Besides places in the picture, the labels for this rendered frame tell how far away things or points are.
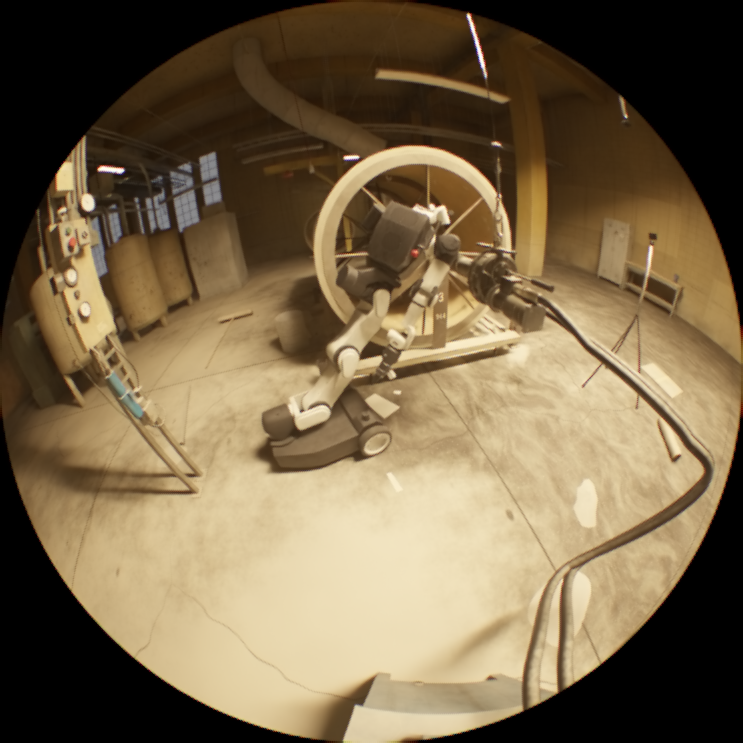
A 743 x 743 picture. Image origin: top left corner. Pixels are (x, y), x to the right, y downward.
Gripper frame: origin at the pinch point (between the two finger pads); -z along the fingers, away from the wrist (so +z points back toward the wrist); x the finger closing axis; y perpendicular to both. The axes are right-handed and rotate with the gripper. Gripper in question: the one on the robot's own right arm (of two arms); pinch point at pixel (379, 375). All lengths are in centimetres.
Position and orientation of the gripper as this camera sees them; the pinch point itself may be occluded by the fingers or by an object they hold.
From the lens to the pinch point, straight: 137.8
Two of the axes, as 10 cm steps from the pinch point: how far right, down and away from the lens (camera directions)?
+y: -8.3, -5.3, 1.9
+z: 4.2, -8.0, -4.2
